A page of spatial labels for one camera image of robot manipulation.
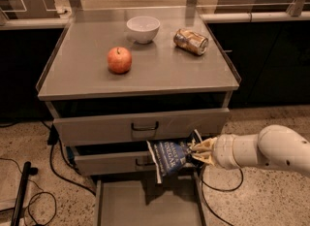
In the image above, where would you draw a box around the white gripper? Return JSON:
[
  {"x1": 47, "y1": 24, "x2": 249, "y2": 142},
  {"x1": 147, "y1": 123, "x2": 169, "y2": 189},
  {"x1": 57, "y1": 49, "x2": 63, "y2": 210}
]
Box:
[{"x1": 190, "y1": 134, "x2": 240, "y2": 170}]

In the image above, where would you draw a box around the blue chip bag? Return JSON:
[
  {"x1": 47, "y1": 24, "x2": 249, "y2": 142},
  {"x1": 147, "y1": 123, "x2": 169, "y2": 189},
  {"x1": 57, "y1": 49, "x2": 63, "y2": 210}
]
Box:
[{"x1": 147, "y1": 130, "x2": 203, "y2": 184}]

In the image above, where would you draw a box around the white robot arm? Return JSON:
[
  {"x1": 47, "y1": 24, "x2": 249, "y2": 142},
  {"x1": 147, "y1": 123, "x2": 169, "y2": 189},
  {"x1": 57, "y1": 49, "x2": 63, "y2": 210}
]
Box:
[{"x1": 189, "y1": 125, "x2": 310, "y2": 178}]

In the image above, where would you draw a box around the bottom grey drawer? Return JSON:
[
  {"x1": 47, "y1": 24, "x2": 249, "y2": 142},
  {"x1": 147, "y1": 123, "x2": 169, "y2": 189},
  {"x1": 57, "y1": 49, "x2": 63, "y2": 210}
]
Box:
[{"x1": 93, "y1": 171, "x2": 210, "y2": 226}]

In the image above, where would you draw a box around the grey drawer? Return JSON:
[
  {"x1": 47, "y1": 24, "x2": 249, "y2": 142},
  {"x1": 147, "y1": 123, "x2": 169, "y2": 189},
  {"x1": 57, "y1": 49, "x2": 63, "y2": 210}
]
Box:
[
  {"x1": 93, "y1": 171, "x2": 210, "y2": 226},
  {"x1": 75, "y1": 151, "x2": 156, "y2": 176},
  {"x1": 53, "y1": 108, "x2": 229, "y2": 146}
]

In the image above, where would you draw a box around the top grey drawer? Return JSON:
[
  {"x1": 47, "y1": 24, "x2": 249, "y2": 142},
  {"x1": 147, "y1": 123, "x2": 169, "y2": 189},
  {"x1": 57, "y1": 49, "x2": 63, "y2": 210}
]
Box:
[{"x1": 53, "y1": 108, "x2": 229, "y2": 146}]

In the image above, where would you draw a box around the grey drawer cabinet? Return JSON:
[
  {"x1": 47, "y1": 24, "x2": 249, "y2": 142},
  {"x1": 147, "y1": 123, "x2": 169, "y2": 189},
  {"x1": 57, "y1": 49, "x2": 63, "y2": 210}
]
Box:
[{"x1": 37, "y1": 7, "x2": 240, "y2": 161}]

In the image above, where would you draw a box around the middle grey drawer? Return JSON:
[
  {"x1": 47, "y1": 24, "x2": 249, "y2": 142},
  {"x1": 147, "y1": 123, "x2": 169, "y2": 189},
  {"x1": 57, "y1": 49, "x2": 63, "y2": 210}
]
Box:
[{"x1": 75, "y1": 151, "x2": 156, "y2": 176}]

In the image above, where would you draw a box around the crushed metal can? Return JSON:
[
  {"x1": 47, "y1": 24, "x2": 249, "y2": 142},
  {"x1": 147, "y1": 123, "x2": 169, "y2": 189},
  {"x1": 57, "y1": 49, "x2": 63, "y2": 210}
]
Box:
[{"x1": 173, "y1": 28, "x2": 208, "y2": 56}]

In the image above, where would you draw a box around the red apple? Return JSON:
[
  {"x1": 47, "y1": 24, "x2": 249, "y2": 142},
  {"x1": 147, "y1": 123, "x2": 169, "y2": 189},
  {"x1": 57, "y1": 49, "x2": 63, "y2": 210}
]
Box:
[{"x1": 108, "y1": 47, "x2": 132, "y2": 74}]

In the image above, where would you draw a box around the white bowl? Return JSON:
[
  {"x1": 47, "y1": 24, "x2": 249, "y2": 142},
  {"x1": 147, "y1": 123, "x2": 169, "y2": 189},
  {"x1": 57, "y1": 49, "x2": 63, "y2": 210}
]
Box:
[{"x1": 126, "y1": 16, "x2": 161, "y2": 44}]

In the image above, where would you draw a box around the black pole on floor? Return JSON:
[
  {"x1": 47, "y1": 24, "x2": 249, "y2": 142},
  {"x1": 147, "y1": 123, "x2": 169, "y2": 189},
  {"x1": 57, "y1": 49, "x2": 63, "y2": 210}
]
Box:
[{"x1": 10, "y1": 161, "x2": 38, "y2": 226}]

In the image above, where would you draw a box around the black cable right floor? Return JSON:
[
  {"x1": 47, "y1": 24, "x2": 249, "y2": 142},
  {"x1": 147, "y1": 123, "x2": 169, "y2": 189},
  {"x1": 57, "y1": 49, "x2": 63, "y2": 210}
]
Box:
[{"x1": 201, "y1": 166, "x2": 245, "y2": 226}]

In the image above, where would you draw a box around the black cable floor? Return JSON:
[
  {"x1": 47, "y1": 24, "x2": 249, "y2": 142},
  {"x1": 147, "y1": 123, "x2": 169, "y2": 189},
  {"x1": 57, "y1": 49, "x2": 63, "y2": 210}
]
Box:
[
  {"x1": 40, "y1": 119, "x2": 97, "y2": 197},
  {"x1": 201, "y1": 166, "x2": 245, "y2": 226}
]

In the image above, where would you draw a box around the black top drawer handle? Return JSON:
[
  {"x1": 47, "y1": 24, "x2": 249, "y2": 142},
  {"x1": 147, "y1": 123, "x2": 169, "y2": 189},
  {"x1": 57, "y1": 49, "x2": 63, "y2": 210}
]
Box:
[{"x1": 131, "y1": 121, "x2": 159, "y2": 132}]

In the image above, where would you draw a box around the black drawer handle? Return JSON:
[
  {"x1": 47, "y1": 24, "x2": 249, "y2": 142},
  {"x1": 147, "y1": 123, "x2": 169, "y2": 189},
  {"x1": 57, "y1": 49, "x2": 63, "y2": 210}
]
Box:
[
  {"x1": 131, "y1": 121, "x2": 159, "y2": 132},
  {"x1": 135, "y1": 158, "x2": 155, "y2": 167}
]

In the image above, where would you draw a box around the black middle drawer handle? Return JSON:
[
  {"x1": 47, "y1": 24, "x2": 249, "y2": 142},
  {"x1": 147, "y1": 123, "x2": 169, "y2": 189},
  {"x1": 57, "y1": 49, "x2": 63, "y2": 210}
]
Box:
[{"x1": 135, "y1": 158, "x2": 155, "y2": 167}]

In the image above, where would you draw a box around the black cable left floor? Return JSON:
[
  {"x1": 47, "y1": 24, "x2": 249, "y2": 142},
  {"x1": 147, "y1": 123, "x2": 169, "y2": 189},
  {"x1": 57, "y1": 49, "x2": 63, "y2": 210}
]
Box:
[{"x1": 40, "y1": 119, "x2": 97, "y2": 197}]

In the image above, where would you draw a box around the white horizontal rail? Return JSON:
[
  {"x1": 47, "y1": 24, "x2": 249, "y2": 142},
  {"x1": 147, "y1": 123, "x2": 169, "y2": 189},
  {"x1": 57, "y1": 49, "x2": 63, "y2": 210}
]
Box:
[{"x1": 0, "y1": 11, "x2": 310, "y2": 31}]

